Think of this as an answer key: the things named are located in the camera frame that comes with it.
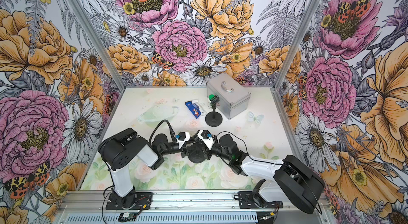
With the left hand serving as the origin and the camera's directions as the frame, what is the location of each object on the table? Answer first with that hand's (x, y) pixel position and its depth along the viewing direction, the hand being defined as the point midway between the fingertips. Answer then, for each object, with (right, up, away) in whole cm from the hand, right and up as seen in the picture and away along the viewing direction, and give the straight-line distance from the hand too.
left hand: (199, 144), depth 84 cm
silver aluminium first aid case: (+20, +24, +13) cm, 34 cm away
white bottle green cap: (+7, +26, +21) cm, 34 cm away
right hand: (-1, +1, -4) cm, 4 cm away
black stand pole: (0, +2, -7) cm, 7 cm away
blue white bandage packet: (-4, +19, +21) cm, 29 cm away
